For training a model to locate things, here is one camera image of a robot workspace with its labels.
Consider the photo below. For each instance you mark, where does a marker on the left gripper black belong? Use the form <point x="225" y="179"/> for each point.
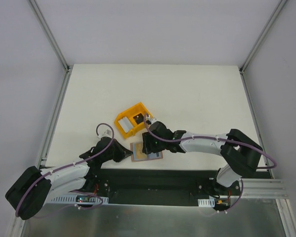
<point x="117" y="151"/>

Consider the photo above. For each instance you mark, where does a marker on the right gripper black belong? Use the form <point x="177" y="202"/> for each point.
<point x="147" y="144"/>

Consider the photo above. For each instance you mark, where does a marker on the gold card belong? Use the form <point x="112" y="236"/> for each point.
<point x="138" y="152"/>

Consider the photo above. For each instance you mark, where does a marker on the brown leather card holder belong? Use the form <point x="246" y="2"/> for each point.
<point x="152" y="156"/>

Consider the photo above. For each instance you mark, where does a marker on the yellow plastic bin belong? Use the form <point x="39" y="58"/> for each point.
<point x="130" y="113"/>

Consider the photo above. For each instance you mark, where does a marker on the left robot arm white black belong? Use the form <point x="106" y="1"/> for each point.
<point x="35" y="187"/>

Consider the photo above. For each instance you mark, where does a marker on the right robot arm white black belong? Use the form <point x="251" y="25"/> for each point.
<point x="241" y="153"/>

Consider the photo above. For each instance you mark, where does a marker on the black card in bin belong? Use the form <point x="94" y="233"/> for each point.
<point x="139" y="118"/>

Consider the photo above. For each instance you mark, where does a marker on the stack of silver cards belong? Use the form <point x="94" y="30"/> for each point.
<point x="125" y="124"/>

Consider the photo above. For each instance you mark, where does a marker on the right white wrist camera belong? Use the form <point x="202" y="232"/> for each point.
<point x="151" y="120"/>

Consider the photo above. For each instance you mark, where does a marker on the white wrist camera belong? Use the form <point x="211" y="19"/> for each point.
<point x="106" y="133"/>
<point x="151" y="120"/>

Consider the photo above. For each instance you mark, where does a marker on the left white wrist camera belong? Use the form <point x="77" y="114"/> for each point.
<point x="106" y="133"/>

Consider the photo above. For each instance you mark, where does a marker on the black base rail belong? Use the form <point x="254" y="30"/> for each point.
<point x="158" y="187"/>

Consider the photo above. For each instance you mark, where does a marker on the left white cable duct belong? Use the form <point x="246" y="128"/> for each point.
<point x="79" y="199"/>

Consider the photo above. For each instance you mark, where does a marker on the white cable duct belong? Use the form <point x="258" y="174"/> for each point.
<point x="79" y="199"/>
<point x="206" y="202"/>

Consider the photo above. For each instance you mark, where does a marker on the right white cable duct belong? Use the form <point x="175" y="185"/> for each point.
<point x="206" y="202"/>

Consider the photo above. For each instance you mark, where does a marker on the right aluminium frame post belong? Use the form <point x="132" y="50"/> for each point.
<point x="263" y="34"/>

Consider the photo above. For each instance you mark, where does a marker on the aluminium frame post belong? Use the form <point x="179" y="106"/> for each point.
<point x="263" y="34"/>
<point x="48" y="33"/>

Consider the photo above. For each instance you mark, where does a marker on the left aluminium frame post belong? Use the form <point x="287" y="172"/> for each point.
<point x="48" y="33"/>

